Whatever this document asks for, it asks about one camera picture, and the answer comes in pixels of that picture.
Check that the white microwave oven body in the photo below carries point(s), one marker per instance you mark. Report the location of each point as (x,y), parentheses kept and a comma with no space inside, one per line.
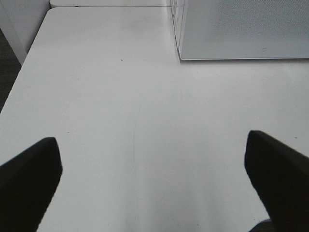
(178,10)

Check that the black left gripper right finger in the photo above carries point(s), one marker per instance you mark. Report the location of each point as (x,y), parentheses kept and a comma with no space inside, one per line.
(280,176)

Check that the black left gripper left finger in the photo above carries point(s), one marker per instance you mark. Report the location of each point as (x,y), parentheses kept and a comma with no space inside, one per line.
(28,182)

